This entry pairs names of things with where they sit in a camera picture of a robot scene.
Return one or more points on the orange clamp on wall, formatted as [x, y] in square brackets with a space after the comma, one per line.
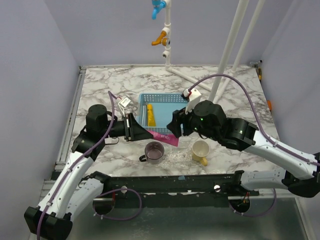
[269, 105]

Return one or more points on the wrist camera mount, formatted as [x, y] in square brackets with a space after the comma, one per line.
[122, 103]
[192, 97]

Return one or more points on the yellow toothpaste tube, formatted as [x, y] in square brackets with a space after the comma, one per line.
[151, 122]

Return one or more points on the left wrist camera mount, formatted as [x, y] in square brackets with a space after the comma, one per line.
[122, 103]

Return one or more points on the white pvc pipe frame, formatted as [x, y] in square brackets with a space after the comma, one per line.
[217, 89]

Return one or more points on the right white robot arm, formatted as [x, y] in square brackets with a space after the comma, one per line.
[298, 172]

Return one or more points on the orange tap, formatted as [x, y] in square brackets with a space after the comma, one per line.
[162, 40]

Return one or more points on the blue tap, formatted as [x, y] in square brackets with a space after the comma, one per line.
[158, 5]

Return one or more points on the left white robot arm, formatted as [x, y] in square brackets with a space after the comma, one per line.
[53, 218]

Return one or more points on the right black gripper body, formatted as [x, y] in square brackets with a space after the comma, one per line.
[190, 124]

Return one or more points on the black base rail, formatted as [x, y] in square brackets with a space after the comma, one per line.
[185, 191]

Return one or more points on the purple translucent cup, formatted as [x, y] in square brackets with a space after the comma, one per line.
[153, 153]

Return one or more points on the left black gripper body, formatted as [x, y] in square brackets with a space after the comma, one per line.
[120, 128]

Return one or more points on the yellow mug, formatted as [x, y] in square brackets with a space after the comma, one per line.
[200, 150]

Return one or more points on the blue plastic basket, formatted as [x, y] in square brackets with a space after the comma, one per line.
[164, 104]

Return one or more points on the yellow tool in corner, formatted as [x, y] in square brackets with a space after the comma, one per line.
[259, 70]

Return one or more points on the pink toothpaste tube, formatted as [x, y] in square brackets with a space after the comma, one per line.
[169, 139]

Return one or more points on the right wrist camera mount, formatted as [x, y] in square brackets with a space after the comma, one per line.
[192, 97]

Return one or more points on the grey toothbrush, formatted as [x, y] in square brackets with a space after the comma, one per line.
[143, 116]

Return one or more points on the clear textured round tray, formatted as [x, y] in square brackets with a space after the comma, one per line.
[178, 157]

